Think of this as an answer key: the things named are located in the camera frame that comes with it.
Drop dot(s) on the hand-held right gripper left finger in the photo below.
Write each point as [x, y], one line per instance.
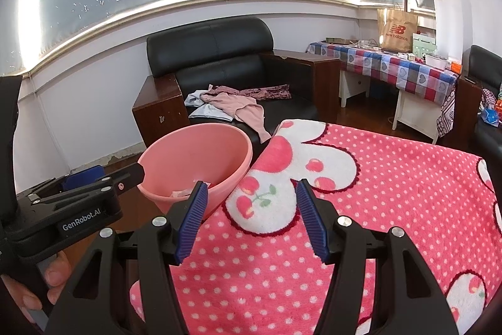
[192, 221]

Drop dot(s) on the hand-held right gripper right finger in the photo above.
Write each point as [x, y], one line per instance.
[310, 221]

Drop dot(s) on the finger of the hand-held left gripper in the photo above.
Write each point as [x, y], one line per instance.
[84, 176]
[131, 174]

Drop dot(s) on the pink plastic bucket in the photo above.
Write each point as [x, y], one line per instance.
[219, 170]

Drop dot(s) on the person's left hand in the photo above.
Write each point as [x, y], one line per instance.
[59, 276]

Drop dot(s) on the pink polka dot blanket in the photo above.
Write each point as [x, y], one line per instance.
[392, 170]

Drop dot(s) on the white garment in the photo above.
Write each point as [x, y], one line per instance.
[208, 113]

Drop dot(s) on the pink garment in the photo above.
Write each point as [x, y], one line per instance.
[247, 111]

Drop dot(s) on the dark red patterned garment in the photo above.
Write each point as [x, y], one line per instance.
[270, 91]

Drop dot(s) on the white desk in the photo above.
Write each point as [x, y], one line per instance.
[415, 111]

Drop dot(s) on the black leather armchair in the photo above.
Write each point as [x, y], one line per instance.
[486, 64]
[208, 40]

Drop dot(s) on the checkered heart tablecloth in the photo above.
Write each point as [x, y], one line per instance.
[392, 64]

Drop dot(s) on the flat brown box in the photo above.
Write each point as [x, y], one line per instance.
[339, 40]

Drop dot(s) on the small white boxes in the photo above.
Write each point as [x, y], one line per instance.
[406, 56]

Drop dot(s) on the white tub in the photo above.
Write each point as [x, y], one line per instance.
[435, 61]

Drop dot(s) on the green plastic crate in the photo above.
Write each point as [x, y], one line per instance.
[423, 46]

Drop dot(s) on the brown paper shopping bag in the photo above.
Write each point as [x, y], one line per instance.
[396, 31]

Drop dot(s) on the blue plastic bag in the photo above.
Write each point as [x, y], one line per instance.
[490, 115]

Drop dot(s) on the orange box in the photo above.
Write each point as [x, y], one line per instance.
[456, 67]

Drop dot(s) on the plaid garment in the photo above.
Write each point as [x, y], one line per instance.
[488, 96]

